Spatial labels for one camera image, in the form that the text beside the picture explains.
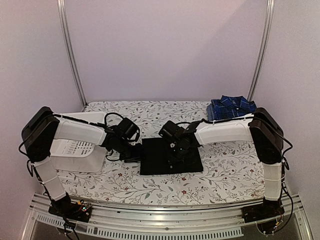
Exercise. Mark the right aluminium frame post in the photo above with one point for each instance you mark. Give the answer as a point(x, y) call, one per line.
point(270, 6)

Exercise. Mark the black long sleeve shirt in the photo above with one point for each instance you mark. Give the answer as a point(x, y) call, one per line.
point(159, 158)

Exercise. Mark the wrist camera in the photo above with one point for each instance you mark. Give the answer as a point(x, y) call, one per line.
point(171, 132)
point(129, 130)

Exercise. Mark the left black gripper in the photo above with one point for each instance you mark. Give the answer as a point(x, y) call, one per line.
point(136, 157)

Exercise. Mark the aluminium front rail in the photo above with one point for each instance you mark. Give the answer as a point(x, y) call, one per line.
point(120, 221)

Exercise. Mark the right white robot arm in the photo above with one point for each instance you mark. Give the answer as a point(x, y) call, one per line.
point(259, 127)

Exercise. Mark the aluminium frame post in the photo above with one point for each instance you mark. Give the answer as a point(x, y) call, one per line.
point(62, 11)
point(270, 6)

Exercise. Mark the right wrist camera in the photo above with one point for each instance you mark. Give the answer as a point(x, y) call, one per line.
point(171, 132)

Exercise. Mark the white plastic basket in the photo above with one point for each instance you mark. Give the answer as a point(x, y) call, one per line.
point(77, 156)

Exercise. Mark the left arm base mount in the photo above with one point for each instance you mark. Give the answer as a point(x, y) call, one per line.
point(79, 211)

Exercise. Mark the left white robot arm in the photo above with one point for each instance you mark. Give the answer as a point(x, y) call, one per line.
point(45, 126)

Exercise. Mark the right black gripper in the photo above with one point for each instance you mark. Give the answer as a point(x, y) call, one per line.
point(176, 160)

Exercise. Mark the left aluminium frame post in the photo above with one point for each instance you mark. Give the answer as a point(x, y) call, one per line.
point(62, 11)

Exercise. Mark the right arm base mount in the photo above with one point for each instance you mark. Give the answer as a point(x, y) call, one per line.
point(266, 209)

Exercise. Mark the blue checked folded shirt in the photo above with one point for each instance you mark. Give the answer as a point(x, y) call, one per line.
point(212, 114)

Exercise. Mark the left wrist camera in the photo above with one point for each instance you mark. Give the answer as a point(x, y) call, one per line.
point(129, 130)

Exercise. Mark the blue plaid folded shirt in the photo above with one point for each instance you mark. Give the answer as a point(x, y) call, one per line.
point(233, 107)

